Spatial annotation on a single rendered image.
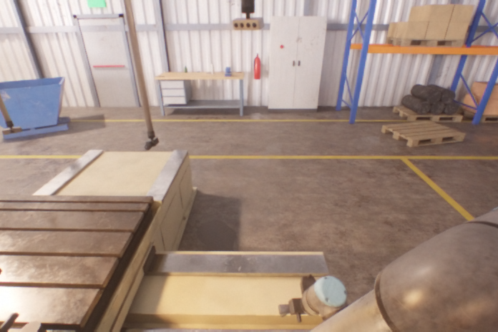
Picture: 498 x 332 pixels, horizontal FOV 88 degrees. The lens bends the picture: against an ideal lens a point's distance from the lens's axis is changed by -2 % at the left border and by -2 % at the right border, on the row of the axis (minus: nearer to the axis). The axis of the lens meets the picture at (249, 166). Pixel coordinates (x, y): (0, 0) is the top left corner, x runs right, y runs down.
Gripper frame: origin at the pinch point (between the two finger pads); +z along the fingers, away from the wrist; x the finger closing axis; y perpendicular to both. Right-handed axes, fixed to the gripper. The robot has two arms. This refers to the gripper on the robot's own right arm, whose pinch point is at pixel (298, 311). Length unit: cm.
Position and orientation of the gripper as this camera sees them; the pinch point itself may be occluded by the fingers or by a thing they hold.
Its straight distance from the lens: 121.3
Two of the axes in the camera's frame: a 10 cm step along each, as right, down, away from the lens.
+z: -1.6, 6.2, 7.7
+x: 9.8, 0.4, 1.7
